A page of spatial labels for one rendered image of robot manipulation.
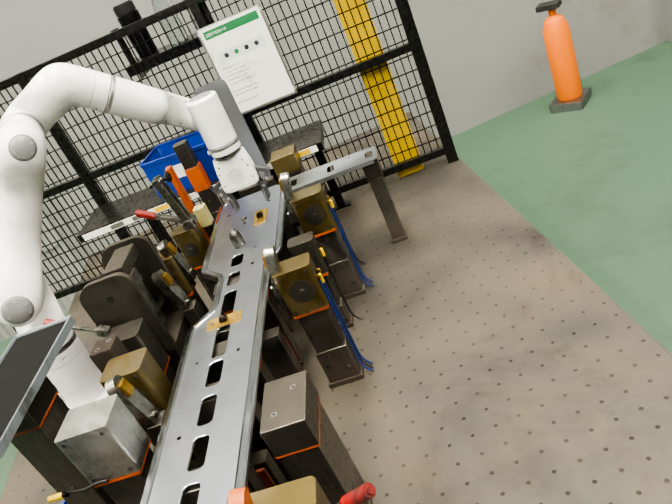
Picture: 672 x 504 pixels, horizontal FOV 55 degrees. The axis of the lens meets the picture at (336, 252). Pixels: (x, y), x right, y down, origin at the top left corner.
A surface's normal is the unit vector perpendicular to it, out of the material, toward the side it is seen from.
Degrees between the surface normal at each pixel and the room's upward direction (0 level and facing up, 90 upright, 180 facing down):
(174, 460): 0
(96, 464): 90
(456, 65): 90
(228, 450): 0
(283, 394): 0
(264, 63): 90
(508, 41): 90
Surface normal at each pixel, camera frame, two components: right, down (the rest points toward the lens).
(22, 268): 0.58, -0.06
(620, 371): -0.37, -0.80
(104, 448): 0.03, 0.50
